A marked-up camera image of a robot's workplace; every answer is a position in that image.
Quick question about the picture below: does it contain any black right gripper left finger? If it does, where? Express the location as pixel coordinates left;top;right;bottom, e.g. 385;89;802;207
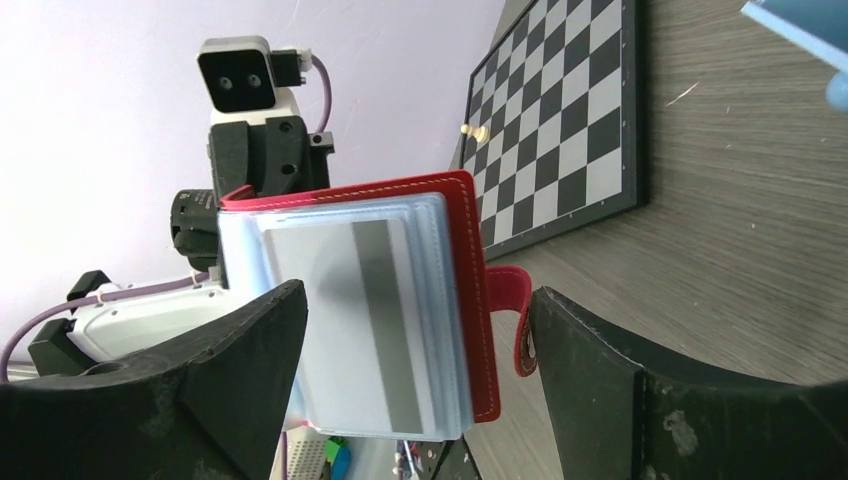
1;280;308;479

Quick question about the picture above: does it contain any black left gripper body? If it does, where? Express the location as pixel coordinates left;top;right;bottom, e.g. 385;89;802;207
170;115;335;255

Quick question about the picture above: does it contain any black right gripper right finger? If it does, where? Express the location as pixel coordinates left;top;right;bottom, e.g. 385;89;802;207
529;287;847;479

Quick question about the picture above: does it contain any white card with grey stripe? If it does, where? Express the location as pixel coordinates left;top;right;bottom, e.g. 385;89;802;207
263;219;436;436

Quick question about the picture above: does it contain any red leather card holder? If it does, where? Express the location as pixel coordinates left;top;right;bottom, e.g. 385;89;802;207
218;170;532;441

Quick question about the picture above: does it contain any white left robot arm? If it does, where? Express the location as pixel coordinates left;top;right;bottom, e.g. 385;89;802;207
16;114;335;376

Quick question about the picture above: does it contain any white chess pawn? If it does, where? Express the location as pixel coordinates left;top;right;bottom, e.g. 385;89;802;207
460;124;490;145

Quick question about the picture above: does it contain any black white chessboard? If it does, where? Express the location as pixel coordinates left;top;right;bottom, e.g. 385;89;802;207
460;0;650;259

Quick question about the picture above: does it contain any light blue left drawer box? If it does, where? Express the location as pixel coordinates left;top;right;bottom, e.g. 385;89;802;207
740;0;847;113

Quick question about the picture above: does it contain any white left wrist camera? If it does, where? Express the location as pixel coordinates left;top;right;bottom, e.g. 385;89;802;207
197;35;313;125

